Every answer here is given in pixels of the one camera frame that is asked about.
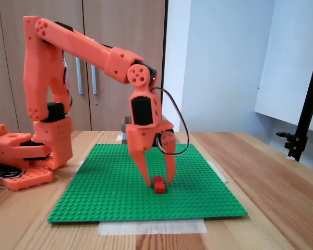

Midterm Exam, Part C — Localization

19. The green lego baseplate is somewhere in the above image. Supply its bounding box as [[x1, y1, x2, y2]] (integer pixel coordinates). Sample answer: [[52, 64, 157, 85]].
[[46, 143, 249, 224]]

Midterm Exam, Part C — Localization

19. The metal cabinet handle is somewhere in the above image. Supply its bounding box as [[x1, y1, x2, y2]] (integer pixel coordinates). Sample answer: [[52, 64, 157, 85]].
[[91, 65, 98, 95], [76, 57, 83, 95]]

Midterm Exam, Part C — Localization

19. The brown cardboard box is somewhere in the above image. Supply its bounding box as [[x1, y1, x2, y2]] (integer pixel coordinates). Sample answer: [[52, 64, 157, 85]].
[[121, 115, 170, 144]]

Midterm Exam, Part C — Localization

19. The black gripper motor cable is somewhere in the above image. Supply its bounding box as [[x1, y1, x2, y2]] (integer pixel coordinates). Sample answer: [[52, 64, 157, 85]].
[[150, 87, 190, 156]]

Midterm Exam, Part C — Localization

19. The wooden cabinet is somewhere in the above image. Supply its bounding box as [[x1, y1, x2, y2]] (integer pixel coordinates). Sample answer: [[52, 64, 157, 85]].
[[0, 0, 169, 132]]

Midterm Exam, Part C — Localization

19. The red lego block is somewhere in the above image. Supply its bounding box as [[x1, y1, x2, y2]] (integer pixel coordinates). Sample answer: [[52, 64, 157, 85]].
[[153, 176, 167, 194]]

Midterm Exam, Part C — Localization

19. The black base cable plug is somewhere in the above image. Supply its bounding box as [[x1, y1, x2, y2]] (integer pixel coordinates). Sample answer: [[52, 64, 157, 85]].
[[0, 162, 26, 179]]

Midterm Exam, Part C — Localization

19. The black stand with clamp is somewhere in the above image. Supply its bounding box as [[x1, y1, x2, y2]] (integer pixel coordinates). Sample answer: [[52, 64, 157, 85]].
[[275, 31, 313, 163]]

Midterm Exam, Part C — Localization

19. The white wall panel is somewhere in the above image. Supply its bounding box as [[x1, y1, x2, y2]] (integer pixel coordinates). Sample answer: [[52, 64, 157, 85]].
[[254, 0, 313, 135]]

